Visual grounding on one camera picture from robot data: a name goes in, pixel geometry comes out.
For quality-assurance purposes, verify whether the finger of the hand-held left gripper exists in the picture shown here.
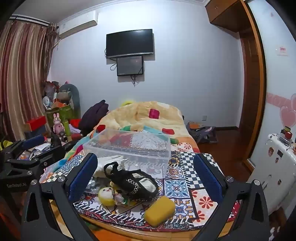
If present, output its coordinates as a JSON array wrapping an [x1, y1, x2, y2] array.
[[0, 135, 47, 161], [5, 144, 66, 178]]

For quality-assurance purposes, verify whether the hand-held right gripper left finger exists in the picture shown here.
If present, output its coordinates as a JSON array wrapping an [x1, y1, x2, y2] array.
[[21, 152, 99, 241]]

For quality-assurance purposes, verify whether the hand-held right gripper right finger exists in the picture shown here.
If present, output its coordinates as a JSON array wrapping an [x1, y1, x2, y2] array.
[[193, 153, 271, 241]]

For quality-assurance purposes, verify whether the yellow plush toy white face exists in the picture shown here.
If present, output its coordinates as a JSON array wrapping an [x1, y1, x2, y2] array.
[[97, 186, 116, 207]]

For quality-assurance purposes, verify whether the black sandal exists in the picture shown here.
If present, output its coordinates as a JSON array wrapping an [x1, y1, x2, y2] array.
[[103, 162, 160, 201]]

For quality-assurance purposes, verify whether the clear plastic storage box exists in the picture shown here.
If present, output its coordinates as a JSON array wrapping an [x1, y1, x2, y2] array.
[[83, 129, 172, 179]]

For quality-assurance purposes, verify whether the yellow sponge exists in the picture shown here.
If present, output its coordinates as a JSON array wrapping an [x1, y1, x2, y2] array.
[[144, 195, 176, 227]]

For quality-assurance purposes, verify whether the silver crinkled wrapper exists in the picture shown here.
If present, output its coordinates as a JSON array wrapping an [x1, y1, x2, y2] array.
[[86, 178, 102, 194]]

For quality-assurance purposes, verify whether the red box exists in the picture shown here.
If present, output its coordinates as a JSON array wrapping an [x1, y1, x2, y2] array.
[[26, 115, 47, 131]]

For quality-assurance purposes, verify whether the white cloth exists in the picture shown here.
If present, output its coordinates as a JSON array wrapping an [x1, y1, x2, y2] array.
[[93, 155, 130, 179]]

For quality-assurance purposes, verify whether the patterned tile-print cloth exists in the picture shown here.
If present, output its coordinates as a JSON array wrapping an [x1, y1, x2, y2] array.
[[39, 138, 241, 232]]

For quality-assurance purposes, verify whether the pink rabbit toy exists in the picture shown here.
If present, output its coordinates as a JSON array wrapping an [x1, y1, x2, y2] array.
[[52, 113, 65, 138]]

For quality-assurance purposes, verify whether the green storage bin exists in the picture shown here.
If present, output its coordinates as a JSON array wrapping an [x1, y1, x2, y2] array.
[[46, 104, 75, 131]]

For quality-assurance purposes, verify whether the dark bag on floor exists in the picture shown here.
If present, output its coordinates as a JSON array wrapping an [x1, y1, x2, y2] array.
[[186, 121, 218, 143]]

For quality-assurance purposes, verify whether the grey plush shark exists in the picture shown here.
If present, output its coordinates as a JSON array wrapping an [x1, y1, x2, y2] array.
[[58, 83, 81, 112]]

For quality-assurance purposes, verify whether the striped brown curtain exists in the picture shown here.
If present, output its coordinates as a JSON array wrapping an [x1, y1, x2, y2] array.
[[0, 19, 59, 142]]

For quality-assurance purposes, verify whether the white refrigerator with stickers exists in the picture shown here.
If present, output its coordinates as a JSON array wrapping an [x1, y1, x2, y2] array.
[[246, 132, 296, 215]]

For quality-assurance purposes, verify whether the yellow patchwork blanket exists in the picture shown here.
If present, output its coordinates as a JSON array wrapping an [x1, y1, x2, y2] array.
[[92, 100, 197, 150]]

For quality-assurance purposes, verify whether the white air conditioner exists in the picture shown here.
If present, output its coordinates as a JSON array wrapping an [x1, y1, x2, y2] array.
[[56, 11, 99, 39]]

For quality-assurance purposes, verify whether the wooden overhead cabinet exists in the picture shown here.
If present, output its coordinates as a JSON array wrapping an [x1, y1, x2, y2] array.
[[204, 0, 246, 33]]

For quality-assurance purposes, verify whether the wooden door frame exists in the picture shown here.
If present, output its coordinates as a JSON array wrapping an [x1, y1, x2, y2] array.
[[238, 0, 267, 172]]

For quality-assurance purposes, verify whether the pink heart wall decoration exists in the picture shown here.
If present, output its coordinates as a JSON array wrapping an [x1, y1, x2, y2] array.
[[266, 92, 296, 128]]

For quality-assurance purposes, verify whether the small black wall monitor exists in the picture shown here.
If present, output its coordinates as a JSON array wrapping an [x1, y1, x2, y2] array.
[[116, 56, 144, 77]]

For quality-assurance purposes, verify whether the black wall television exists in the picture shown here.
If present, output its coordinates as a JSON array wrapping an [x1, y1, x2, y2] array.
[[106, 29, 155, 59]]

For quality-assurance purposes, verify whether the red and white wall sticker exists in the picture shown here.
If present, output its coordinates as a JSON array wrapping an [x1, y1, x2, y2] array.
[[276, 46, 289, 57]]

